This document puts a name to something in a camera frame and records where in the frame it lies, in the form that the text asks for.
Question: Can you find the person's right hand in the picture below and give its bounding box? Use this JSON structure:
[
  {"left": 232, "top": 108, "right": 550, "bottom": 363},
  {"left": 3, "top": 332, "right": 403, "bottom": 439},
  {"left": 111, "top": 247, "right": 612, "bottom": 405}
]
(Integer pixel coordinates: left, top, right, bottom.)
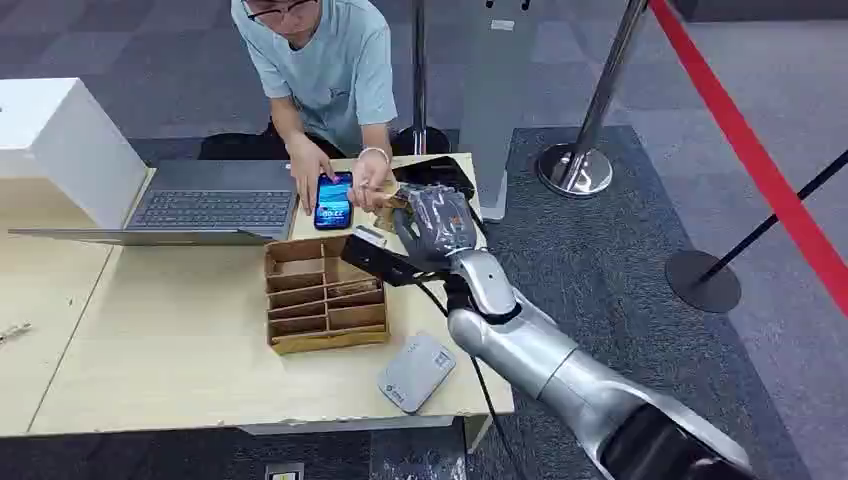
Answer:
[{"left": 289, "top": 140, "right": 337, "bottom": 217}]

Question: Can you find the dark floor mat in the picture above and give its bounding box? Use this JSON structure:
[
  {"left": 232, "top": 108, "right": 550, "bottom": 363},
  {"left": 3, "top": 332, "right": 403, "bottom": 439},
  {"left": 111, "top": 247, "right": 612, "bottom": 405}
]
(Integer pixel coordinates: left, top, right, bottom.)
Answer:
[{"left": 370, "top": 125, "right": 814, "bottom": 480}]

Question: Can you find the person's left hand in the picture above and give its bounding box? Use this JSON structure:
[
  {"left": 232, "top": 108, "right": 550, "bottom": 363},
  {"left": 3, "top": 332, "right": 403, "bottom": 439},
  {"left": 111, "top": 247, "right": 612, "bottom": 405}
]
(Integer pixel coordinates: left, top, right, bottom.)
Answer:
[{"left": 347, "top": 154, "right": 395, "bottom": 213}]

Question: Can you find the red barrier belt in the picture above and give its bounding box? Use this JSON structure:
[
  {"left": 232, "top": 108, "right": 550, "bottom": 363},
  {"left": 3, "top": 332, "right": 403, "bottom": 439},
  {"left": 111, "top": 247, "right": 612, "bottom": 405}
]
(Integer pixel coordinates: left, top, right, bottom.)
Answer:
[{"left": 647, "top": 0, "right": 848, "bottom": 321}]

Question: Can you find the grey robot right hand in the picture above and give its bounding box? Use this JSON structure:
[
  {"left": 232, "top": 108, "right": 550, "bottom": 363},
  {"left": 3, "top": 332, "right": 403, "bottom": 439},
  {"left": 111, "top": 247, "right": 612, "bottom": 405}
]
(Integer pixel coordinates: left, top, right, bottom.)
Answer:
[{"left": 393, "top": 183, "right": 479, "bottom": 274}]

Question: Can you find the black router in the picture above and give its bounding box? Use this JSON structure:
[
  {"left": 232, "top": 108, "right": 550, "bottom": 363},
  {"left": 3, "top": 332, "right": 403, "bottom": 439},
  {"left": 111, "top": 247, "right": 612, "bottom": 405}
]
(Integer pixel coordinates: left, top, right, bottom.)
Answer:
[{"left": 392, "top": 156, "right": 492, "bottom": 234}]

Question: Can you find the wooden card box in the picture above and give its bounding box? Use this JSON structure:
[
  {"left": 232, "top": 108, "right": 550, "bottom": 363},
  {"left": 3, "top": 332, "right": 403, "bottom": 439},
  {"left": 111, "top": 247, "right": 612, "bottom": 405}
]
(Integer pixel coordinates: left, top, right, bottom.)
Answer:
[{"left": 264, "top": 235, "right": 391, "bottom": 356}]

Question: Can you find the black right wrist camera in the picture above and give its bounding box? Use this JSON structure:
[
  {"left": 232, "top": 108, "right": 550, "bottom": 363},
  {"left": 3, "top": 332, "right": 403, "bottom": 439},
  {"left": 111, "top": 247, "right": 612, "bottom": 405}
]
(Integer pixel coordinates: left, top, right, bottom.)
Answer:
[{"left": 340, "top": 225, "right": 429, "bottom": 288}]

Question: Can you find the small tan card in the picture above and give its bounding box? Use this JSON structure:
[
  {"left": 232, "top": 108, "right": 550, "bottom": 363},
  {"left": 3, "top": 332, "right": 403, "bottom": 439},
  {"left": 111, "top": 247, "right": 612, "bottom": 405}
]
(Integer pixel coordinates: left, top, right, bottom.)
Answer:
[{"left": 372, "top": 188, "right": 411, "bottom": 233}]

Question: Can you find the black smartphone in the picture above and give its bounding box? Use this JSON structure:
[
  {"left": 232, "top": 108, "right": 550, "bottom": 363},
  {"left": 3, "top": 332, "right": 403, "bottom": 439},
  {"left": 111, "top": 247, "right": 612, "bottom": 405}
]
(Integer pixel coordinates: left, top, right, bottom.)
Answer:
[{"left": 313, "top": 171, "right": 355, "bottom": 232}]

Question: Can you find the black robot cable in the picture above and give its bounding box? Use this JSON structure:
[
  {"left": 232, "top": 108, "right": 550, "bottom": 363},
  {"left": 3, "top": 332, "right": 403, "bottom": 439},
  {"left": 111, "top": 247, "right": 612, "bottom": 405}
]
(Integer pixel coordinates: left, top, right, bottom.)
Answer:
[{"left": 415, "top": 281, "right": 526, "bottom": 480}]

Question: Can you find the small pale desk object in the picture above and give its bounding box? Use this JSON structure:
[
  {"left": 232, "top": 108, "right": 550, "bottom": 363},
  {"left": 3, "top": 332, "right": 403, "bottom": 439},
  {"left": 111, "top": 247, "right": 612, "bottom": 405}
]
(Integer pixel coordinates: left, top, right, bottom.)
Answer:
[{"left": 0, "top": 321, "right": 34, "bottom": 345}]

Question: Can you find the person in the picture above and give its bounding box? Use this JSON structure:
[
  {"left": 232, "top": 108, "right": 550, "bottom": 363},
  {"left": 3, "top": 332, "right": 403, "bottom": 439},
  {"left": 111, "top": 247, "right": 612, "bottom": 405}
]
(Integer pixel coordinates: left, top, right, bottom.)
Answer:
[{"left": 198, "top": 0, "right": 399, "bottom": 217}]

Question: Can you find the black stanchion post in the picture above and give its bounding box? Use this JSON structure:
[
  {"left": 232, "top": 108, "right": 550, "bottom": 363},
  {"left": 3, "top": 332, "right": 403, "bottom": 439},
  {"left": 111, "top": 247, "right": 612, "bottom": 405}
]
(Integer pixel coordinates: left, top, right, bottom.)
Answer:
[{"left": 665, "top": 148, "right": 848, "bottom": 315}]

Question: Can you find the clear plastic bag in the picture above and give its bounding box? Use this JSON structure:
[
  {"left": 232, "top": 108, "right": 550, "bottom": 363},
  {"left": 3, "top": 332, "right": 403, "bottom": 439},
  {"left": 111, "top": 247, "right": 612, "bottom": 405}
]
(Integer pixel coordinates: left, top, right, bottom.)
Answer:
[{"left": 386, "top": 455, "right": 469, "bottom": 480}]

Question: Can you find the white box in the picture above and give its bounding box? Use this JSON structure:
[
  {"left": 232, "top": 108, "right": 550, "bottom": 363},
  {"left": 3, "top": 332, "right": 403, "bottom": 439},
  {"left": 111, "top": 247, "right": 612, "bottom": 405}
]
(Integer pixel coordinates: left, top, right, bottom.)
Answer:
[{"left": 0, "top": 78, "right": 149, "bottom": 231}]

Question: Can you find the chrome stanchion post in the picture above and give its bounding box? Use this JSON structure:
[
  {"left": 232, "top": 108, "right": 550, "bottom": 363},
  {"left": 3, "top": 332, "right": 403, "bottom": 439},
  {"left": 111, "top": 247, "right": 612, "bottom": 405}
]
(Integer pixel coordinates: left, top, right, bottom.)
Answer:
[{"left": 535, "top": 0, "right": 649, "bottom": 199}]

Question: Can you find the grey laptop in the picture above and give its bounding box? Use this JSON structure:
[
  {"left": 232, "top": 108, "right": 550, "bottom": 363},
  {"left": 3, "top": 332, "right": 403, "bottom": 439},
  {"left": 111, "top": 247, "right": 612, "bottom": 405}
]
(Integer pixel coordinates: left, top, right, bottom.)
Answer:
[{"left": 7, "top": 158, "right": 303, "bottom": 248}]

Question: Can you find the dark-based stanchion post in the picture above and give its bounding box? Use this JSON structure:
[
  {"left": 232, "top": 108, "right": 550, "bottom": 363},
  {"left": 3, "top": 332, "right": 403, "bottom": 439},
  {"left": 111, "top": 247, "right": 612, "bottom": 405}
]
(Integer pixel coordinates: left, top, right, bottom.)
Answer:
[{"left": 392, "top": 0, "right": 452, "bottom": 158}]

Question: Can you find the grey floor stand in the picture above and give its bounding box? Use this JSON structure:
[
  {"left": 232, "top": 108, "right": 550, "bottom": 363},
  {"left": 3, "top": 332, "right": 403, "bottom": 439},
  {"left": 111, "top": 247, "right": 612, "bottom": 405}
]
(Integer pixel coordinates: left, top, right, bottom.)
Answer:
[{"left": 457, "top": 0, "right": 539, "bottom": 224}]

